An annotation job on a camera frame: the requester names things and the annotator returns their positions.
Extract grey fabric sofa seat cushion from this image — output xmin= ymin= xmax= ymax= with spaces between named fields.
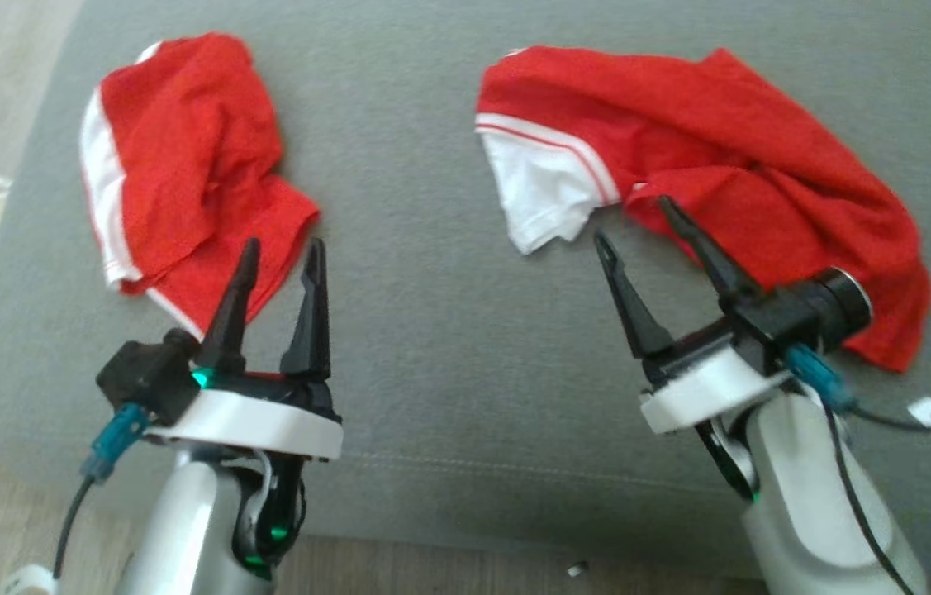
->
xmin=0 ymin=0 xmax=931 ymax=595

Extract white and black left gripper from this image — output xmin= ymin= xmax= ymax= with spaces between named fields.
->
xmin=143 ymin=237 xmax=344 ymax=462

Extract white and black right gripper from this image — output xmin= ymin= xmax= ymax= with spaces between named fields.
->
xmin=594 ymin=196 xmax=792 ymax=435

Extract black right cable with blue plug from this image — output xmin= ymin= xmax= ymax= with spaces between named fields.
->
xmin=786 ymin=343 xmax=931 ymax=595

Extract black cable with blue plug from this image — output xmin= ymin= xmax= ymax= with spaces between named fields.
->
xmin=52 ymin=403 xmax=150 ymax=579
xmin=786 ymin=343 xmax=931 ymax=595

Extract red T-shirt with white sleeves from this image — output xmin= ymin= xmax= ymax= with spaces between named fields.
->
xmin=475 ymin=45 xmax=931 ymax=373

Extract black left cable with blue plug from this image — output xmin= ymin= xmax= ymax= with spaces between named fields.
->
xmin=52 ymin=403 xmax=150 ymax=579

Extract red shorts with white stripes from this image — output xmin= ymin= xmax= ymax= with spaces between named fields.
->
xmin=78 ymin=31 xmax=321 ymax=340

